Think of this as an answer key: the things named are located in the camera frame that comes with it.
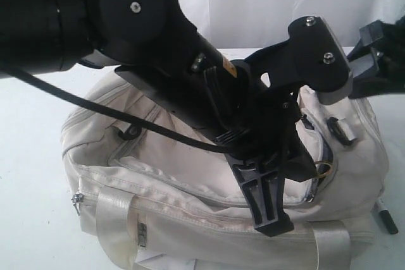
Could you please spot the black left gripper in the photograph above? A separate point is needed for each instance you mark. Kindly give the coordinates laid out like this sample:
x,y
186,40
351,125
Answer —
x,y
259,127

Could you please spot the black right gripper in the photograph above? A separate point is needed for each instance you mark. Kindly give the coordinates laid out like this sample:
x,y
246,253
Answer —
x,y
377,60

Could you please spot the beige fabric duffel bag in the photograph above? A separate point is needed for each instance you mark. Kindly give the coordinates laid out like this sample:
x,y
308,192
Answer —
x,y
153,203

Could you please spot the white marker with dark cap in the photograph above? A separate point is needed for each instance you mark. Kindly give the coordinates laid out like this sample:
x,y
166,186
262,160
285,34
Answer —
x,y
386,218

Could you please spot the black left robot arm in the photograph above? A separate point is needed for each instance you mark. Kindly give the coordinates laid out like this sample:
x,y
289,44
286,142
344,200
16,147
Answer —
x,y
159,51

